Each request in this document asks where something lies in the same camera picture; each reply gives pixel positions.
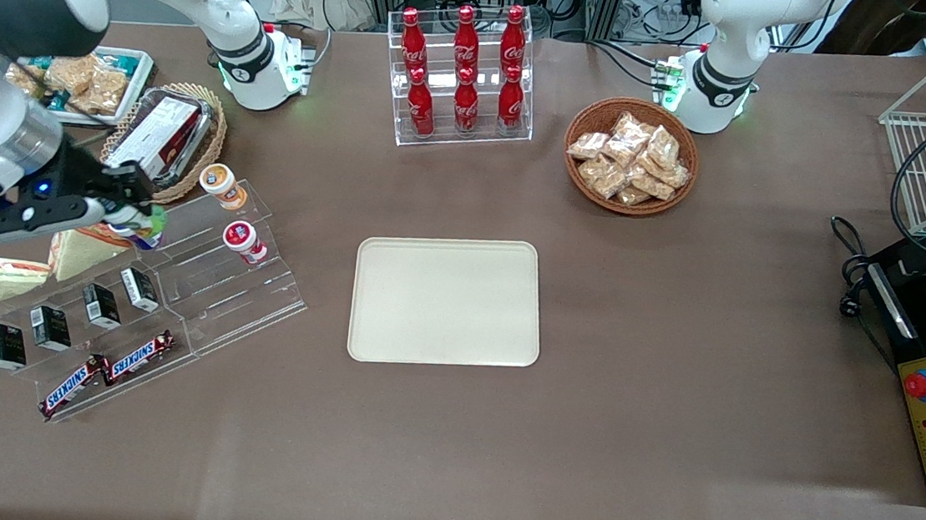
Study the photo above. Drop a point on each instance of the small black carton box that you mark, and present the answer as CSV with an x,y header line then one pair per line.
x,y
140,289
5,346
101,305
51,327

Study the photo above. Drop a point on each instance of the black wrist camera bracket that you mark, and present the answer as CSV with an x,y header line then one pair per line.
x,y
39,221

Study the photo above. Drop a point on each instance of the clear bagged brown snack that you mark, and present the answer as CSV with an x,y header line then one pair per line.
x,y
652,184
627,132
676,176
632,196
588,145
604,176
662,146

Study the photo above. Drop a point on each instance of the crispy rice snack pack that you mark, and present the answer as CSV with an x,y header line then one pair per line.
x,y
25,78
105,90
69,73

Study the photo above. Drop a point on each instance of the clear acrylic stepped stand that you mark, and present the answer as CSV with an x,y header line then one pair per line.
x,y
233,299

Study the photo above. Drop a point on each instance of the clear acrylic bottle rack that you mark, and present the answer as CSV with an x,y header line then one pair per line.
x,y
473,142

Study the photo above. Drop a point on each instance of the red gum bottle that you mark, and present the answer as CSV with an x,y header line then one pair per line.
x,y
245,241

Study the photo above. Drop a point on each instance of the cream rectangular tray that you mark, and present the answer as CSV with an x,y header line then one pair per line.
x,y
447,300

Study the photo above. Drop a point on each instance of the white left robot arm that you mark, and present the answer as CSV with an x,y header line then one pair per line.
x,y
722,73

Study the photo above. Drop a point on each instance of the green gum bottle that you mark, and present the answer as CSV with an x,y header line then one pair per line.
x,y
156,221

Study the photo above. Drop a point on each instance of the oval wicker basket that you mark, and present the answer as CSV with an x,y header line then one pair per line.
x,y
209,146

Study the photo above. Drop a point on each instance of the black packaged snack tray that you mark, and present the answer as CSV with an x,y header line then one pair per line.
x,y
160,133

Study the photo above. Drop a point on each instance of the Snickers chocolate bar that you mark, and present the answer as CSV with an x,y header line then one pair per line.
x,y
70,387
138,357

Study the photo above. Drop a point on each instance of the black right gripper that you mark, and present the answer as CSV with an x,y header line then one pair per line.
x,y
75,172

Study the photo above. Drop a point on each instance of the white plastic snack tray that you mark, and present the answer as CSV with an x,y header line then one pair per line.
x,y
137,72

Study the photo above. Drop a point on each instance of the red cola bottle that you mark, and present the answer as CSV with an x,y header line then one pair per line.
x,y
466,103
420,105
511,103
513,40
466,38
413,42

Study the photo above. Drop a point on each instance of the orange gum bottle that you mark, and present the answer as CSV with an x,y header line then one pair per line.
x,y
222,186

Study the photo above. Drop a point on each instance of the round wicker basket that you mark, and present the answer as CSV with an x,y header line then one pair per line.
x,y
589,112

